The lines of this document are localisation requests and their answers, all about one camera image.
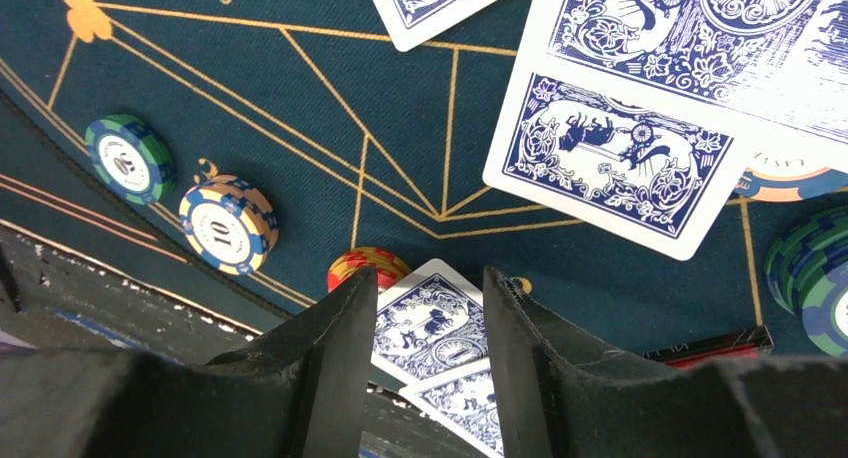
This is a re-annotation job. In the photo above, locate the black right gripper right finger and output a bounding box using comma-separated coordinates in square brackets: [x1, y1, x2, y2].
[483, 267, 847, 457]

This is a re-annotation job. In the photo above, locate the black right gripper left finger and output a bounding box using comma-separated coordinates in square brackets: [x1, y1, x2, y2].
[1, 267, 378, 457]

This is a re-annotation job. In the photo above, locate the dealer seat card two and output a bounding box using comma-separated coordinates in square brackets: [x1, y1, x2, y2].
[399, 358, 504, 457]

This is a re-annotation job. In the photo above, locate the dealer seat card one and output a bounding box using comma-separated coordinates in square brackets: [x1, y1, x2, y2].
[371, 258, 489, 385]

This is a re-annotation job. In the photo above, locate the orange poker chip stack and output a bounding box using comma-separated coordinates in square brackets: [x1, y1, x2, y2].
[326, 246, 412, 292]

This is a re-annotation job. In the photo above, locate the purple white poker chip stack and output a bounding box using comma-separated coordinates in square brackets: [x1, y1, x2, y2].
[178, 175, 280, 275]

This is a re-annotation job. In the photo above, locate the green poker chip stack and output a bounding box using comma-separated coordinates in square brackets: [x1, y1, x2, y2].
[85, 113, 177, 205]

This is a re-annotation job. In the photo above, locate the face down burn card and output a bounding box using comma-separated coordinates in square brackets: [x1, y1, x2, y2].
[372, 0, 497, 52]

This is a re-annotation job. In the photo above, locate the dealt card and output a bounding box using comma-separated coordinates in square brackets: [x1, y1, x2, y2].
[519, 0, 847, 170]

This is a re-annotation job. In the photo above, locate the round dark blue mat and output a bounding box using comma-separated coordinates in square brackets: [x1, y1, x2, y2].
[1, 0, 847, 354]

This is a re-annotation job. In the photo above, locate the dark green poker mat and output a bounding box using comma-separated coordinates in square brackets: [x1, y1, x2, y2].
[1, 99, 303, 330]

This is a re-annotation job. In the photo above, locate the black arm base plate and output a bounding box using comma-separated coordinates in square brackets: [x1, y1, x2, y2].
[0, 226, 492, 458]

